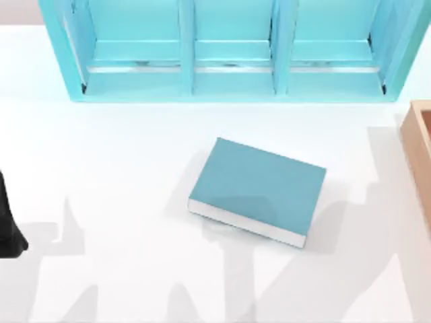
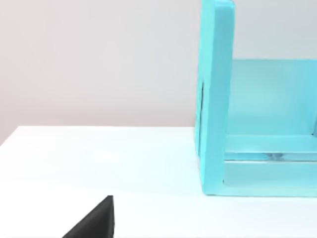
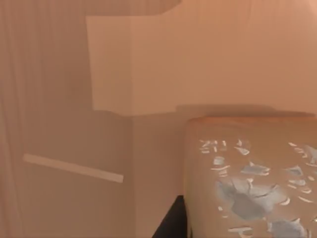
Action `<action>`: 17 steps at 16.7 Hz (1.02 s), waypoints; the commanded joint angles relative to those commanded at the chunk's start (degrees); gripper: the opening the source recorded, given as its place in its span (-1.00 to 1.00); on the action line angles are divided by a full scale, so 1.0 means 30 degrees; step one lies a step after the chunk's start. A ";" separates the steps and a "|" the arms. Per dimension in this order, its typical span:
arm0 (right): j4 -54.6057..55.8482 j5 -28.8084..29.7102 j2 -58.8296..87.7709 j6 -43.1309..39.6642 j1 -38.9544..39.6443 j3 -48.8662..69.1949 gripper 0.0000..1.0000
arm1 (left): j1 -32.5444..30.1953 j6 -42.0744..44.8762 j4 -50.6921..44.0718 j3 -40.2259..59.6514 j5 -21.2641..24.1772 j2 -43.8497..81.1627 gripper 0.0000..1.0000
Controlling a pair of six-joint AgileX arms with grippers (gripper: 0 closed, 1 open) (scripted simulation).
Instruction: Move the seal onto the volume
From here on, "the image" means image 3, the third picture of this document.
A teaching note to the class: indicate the salmon-coloured box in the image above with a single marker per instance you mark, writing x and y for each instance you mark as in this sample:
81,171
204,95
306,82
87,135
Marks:
99,99

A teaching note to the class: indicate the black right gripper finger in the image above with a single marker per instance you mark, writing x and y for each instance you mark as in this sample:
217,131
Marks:
174,220

